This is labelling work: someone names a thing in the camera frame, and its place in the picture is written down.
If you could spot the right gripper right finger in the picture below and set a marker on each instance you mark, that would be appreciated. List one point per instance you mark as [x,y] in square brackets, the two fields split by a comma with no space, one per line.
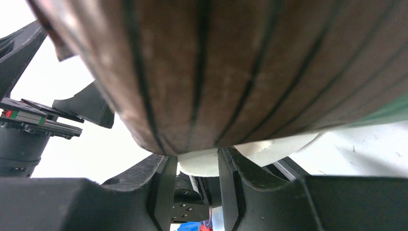
[256,200]

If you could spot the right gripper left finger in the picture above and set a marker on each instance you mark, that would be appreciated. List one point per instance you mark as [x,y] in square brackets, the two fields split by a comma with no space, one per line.
[139,199]

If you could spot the white dotted roll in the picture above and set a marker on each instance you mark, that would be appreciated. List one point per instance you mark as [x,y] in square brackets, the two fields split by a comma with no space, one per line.
[208,163]

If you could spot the brown green roll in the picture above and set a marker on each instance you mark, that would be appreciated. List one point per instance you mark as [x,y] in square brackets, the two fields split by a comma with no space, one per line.
[190,75]

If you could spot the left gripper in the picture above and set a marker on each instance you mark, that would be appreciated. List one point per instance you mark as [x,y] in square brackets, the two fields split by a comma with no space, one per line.
[16,52]

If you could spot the blue white roll lying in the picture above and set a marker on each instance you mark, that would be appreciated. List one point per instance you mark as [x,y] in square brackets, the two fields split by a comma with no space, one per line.
[194,226]

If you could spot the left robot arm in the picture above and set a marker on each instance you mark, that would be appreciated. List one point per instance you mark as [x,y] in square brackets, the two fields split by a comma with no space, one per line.
[20,151]

